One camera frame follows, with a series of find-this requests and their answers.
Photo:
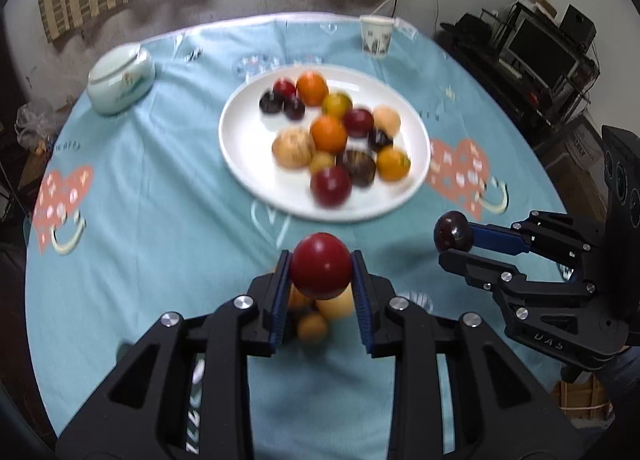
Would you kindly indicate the black computer desk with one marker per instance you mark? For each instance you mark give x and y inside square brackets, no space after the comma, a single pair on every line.
[475,50]

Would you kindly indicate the clear plastic bag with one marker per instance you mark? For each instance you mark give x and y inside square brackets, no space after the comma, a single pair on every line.
[37,123]

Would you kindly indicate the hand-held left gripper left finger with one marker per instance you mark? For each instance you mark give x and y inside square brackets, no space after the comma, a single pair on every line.
[281,290]

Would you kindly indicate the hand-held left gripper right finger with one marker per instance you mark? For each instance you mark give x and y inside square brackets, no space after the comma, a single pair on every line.
[361,300]

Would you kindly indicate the white round plate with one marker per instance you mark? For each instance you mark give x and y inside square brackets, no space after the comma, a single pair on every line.
[245,140]

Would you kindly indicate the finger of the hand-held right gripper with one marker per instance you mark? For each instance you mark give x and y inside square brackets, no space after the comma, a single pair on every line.
[475,267]
[500,237]

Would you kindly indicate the cream round fruit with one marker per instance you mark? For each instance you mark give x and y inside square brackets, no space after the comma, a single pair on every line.
[337,307]

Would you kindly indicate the blue printed tablecloth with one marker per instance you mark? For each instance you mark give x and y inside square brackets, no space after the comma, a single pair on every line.
[150,190]

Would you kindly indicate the brown cardboard box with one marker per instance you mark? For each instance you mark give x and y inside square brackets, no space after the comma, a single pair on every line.
[580,400]
[575,160]

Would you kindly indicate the printed paper cup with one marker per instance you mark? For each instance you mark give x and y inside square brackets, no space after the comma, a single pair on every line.
[376,35]

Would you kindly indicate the black computer monitor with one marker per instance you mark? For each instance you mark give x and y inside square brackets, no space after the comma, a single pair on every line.
[540,53]

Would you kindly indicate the striped tan melon fruit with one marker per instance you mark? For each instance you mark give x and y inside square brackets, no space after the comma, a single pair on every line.
[313,326]
[293,148]

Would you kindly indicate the pale green ceramic jar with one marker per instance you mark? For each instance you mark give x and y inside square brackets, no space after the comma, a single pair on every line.
[120,80]

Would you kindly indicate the black speaker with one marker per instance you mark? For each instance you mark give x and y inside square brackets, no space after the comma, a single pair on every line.
[577,25]

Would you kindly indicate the small orange-tan fruit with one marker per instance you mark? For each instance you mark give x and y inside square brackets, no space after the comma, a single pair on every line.
[300,299]

